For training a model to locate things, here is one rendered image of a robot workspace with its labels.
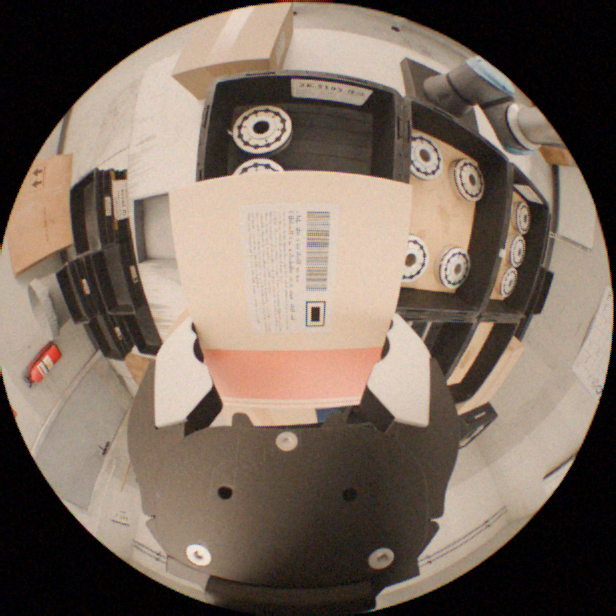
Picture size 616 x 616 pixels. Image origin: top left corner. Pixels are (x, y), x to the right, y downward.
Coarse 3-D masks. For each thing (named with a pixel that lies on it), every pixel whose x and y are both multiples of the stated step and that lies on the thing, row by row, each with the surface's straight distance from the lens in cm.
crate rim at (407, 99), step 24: (408, 96) 40; (408, 120) 37; (456, 120) 45; (408, 144) 35; (408, 168) 34; (504, 216) 53; (408, 312) 38; (432, 312) 42; (456, 312) 49; (480, 312) 55
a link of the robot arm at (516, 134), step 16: (496, 112) 62; (512, 112) 59; (528, 112) 56; (496, 128) 64; (512, 128) 59; (528, 128) 56; (544, 128) 52; (512, 144) 63; (528, 144) 60; (544, 144) 56; (560, 144) 51
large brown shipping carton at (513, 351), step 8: (512, 344) 109; (520, 344) 116; (504, 352) 97; (512, 352) 104; (520, 352) 116; (504, 360) 102; (512, 360) 113; (496, 368) 100; (504, 368) 110; (496, 376) 109; (504, 376) 121; (488, 384) 108; (496, 384) 120; (480, 392) 109; (488, 392) 120; (472, 400) 110; (480, 400) 121; (488, 400) 134; (456, 408) 112; (464, 408) 112; (472, 408) 123
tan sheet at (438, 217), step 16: (448, 160) 53; (416, 192) 46; (432, 192) 48; (448, 192) 52; (416, 208) 46; (432, 208) 48; (448, 208) 51; (464, 208) 55; (416, 224) 46; (432, 224) 48; (448, 224) 52; (464, 224) 56; (432, 240) 49; (448, 240) 52; (464, 240) 56; (432, 256) 50; (432, 272) 51; (416, 288) 50; (432, 288) 53; (448, 288) 57
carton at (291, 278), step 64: (192, 192) 10; (256, 192) 9; (320, 192) 9; (384, 192) 10; (192, 256) 11; (256, 256) 10; (320, 256) 9; (384, 256) 10; (192, 320) 12; (256, 320) 11; (320, 320) 11; (384, 320) 12; (256, 384) 15; (320, 384) 14
